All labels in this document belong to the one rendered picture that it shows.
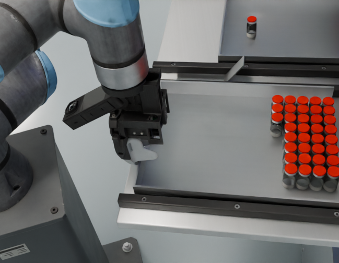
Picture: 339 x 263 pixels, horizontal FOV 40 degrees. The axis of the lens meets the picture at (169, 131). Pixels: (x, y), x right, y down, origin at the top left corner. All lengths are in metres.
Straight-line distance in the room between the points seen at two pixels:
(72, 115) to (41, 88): 0.21
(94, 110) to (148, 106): 0.08
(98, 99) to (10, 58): 0.16
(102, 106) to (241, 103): 0.34
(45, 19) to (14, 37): 0.05
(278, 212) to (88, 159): 1.37
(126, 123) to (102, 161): 1.32
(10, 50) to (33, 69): 0.33
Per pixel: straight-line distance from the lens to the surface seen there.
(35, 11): 0.62
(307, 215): 0.78
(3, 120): 0.90
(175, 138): 0.89
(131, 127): 0.70
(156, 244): 1.77
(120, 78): 0.63
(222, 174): 0.83
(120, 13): 0.57
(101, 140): 2.10
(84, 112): 0.72
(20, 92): 0.91
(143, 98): 0.68
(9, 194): 0.97
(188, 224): 0.78
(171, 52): 1.07
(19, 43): 0.60
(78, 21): 0.60
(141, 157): 0.78
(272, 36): 1.10
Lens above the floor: 1.56
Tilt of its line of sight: 49 degrees down
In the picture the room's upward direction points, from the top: 9 degrees counter-clockwise
